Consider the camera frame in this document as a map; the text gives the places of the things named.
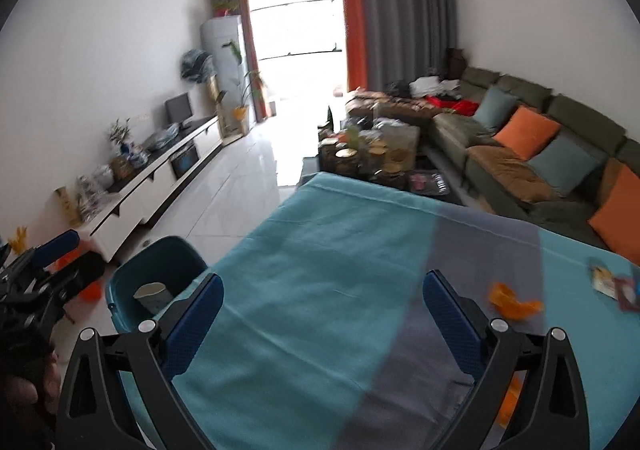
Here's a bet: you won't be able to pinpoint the white floor air conditioner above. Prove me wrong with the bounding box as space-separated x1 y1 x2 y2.
200 14 249 132

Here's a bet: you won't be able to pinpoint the dark coffee table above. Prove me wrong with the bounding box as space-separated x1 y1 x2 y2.
299 119 464 208

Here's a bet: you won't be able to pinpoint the teal trash bin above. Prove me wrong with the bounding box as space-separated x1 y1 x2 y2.
106 235 210 337

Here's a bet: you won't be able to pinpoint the orange plastic wrapper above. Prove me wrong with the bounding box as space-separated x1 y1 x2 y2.
499 371 524 429
487 281 545 322

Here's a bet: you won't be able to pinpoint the window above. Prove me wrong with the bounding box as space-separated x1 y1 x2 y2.
248 0 347 102

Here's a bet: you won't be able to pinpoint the blue white vase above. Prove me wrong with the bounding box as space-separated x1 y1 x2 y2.
121 142 147 167

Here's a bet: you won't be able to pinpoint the grey-blue cushion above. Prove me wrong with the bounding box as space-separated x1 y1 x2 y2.
472 86 519 133
527 133 601 196

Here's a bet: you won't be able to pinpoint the crushed white paper cup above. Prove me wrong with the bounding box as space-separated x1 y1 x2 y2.
132 281 174 317

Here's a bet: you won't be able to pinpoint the white black TV cabinet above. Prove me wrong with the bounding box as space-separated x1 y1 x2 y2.
81 115 224 264

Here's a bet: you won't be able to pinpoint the clear plastic bag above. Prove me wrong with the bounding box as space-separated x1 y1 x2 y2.
142 127 177 152

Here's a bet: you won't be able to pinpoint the black monitor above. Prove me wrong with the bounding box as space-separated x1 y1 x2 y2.
164 92 194 129

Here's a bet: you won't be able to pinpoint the dark red packet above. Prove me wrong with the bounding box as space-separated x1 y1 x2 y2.
614 275 640 314

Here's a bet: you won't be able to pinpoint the covered standing fan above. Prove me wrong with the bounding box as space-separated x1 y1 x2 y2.
179 48 215 84

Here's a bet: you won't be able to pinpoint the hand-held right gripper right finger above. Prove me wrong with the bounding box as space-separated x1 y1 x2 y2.
422 270 591 450

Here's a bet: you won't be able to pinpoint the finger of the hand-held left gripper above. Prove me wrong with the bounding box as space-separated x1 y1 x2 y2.
37 252 107 303
20 229 82 276

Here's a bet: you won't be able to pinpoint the teal grey printed tablecloth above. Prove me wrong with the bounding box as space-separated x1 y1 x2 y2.
117 171 640 450

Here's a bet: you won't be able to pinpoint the cluster of glass jars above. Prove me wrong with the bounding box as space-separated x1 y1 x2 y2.
319 126 407 189

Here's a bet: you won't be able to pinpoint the olive green sectional sofa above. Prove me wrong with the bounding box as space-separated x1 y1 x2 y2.
345 65 640 267

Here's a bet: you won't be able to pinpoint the tall plant in yellow pot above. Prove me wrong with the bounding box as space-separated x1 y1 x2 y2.
216 40 267 137

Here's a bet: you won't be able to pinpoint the orange cushion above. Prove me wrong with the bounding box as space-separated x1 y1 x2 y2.
587 164 640 267
492 105 561 161

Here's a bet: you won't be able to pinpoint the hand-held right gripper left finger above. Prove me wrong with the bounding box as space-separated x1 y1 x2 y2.
55 272 226 450

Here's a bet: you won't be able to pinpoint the brown cardboard boxes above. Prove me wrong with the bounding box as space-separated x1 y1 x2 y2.
446 48 470 82

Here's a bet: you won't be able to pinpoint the white snack packet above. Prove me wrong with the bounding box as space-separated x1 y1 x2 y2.
589 264 619 302

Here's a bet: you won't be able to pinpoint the striped red-grey curtain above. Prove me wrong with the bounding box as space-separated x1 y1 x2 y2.
210 0 269 124

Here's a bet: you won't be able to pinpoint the red cloth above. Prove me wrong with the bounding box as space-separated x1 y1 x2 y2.
425 97 479 117

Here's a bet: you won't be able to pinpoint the person's left hand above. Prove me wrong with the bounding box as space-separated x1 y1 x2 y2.
0 342 63 426

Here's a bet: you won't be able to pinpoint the white clothes pile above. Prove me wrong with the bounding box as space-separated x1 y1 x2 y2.
409 77 444 99

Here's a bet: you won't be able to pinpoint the orange and grey curtain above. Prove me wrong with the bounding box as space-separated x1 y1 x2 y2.
340 0 459 94

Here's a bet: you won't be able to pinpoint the orange plastic object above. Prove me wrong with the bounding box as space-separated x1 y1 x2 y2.
77 279 106 304

